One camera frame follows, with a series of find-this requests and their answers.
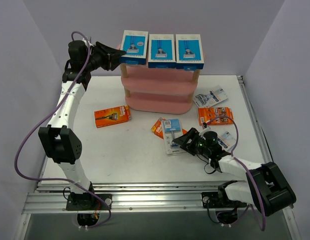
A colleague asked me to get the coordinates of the blue Harry's box front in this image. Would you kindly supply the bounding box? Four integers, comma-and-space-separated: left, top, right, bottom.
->
148, 34, 176, 69

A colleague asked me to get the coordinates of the blue Harry's razor box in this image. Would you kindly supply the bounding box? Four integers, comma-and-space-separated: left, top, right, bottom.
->
175, 34, 204, 71

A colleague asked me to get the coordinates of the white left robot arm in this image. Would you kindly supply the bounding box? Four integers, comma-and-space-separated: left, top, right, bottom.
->
38, 40, 126, 211

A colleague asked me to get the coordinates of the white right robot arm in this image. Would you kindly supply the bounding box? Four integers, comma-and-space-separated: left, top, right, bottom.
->
173, 128, 296, 217

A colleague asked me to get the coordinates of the pink three-tier shelf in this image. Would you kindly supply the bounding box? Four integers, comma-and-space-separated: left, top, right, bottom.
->
120, 63, 201, 115

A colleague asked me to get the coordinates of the white Gillette pack lower right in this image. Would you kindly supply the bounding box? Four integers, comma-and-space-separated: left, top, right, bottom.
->
217, 131, 237, 152

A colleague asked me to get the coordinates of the white gillette pack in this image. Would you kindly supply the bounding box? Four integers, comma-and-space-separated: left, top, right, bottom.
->
193, 85, 228, 108
217, 131, 237, 152

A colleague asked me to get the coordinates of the clear blister razor pack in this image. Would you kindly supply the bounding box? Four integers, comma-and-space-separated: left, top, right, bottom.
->
161, 118, 185, 155

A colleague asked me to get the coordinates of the orange razor cartridge box right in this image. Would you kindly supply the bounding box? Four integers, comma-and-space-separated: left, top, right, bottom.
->
198, 107, 234, 126

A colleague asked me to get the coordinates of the orange Gillette box centre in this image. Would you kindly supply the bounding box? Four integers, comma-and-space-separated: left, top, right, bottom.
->
151, 117, 187, 140

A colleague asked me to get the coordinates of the white Gillette pack upper right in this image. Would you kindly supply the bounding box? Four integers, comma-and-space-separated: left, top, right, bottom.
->
193, 85, 228, 108

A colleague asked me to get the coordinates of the orange Gillette Fusion box left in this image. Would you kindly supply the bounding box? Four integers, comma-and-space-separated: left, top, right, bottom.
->
94, 105, 131, 128

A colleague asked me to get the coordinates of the aluminium front rail frame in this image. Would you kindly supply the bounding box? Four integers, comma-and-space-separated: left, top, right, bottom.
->
23, 75, 271, 214

